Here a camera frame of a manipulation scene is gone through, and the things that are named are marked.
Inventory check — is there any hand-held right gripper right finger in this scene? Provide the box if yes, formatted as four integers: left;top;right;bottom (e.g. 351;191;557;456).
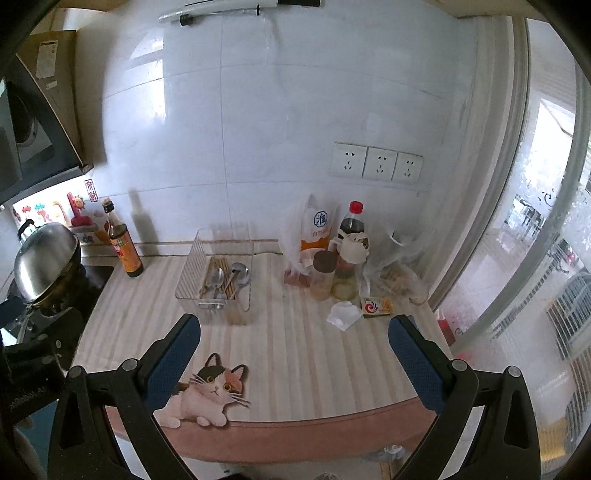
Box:
387;314;542;480

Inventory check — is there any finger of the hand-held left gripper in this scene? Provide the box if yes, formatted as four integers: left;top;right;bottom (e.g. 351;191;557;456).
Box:
28;307;89;371

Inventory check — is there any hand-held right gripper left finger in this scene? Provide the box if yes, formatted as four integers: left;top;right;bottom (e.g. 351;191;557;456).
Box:
46;313;203;480

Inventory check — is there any clear plastic utensil container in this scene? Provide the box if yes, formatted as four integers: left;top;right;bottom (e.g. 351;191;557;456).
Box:
174;225;256;325

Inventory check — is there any metal spoon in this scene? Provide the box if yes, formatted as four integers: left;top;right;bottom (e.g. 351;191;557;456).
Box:
225;261;253;300
199;267;225;300

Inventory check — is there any red packet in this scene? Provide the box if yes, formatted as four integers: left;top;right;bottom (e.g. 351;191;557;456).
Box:
438;308;457;348

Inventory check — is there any black cooktop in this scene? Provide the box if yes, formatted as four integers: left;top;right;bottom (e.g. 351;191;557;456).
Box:
69;264;115;319

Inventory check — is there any small orange printed box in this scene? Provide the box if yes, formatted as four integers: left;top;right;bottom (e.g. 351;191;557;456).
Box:
361;296;394;319

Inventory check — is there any steel pot lid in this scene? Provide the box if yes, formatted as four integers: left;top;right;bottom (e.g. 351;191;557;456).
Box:
13;219;85;308

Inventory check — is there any crumpled white tissue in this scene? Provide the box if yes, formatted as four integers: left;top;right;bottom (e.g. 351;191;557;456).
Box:
326;300;363;332

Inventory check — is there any clear plastic bag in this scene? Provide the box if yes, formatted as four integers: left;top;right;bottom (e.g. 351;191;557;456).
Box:
364;220;431;306

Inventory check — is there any soy sauce bottle orange label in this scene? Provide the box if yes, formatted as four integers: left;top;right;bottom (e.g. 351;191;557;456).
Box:
102;198;145;279

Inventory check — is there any jar with brown lid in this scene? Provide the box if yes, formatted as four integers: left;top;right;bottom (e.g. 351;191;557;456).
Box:
310;250;339;302

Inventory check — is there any dark bottle red cap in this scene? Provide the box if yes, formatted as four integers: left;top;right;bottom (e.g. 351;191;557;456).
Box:
339;200;369;241

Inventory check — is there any white plastic bag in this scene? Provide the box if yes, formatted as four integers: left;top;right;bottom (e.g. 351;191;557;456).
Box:
278;193;343;288

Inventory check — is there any black range hood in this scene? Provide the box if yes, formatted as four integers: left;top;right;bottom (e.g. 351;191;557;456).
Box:
0;46;95;205

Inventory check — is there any cardboard box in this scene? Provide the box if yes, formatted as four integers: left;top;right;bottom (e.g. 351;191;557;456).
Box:
25;29;80;95

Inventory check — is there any cartoon wall sticker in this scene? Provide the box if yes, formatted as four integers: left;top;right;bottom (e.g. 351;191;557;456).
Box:
66;191;95;228

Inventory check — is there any white wall outlet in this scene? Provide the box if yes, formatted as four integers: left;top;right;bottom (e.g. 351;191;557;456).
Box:
329;142;369;179
392;151;425;185
362;147;398;182

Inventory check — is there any grey window frame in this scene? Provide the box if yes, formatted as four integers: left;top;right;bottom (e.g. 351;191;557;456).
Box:
429;18;591;416

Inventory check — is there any metal wall rail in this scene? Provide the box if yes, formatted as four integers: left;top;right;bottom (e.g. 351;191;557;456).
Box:
158;0;324;25

